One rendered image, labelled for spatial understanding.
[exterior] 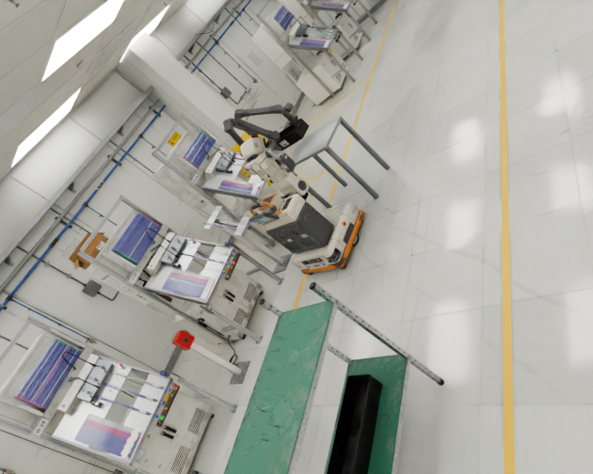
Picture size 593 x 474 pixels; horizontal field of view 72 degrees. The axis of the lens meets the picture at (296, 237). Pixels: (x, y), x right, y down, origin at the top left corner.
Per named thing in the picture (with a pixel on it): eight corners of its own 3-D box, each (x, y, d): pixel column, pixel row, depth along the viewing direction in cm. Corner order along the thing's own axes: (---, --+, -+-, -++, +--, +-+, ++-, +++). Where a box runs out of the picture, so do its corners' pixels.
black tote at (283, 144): (269, 158, 426) (262, 151, 421) (276, 147, 434) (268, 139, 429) (302, 138, 381) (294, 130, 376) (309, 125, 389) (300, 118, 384)
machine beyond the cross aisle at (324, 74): (366, 55, 756) (293, -31, 679) (357, 79, 709) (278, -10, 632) (316, 95, 853) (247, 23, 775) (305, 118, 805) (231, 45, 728)
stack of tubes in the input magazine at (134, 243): (161, 226, 440) (139, 211, 429) (137, 264, 410) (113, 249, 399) (156, 229, 449) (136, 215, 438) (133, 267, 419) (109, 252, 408)
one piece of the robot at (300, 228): (335, 255, 381) (269, 200, 347) (300, 261, 424) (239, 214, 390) (347, 226, 397) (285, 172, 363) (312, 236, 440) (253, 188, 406)
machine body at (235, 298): (265, 288, 489) (225, 260, 463) (245, 340, 448) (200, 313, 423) (236, 298, 534) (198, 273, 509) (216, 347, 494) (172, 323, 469)
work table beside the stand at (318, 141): (377, 197, 420) (325, 147, 387) (332, 213, 475) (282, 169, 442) (390, 166, 441) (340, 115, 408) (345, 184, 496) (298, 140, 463)
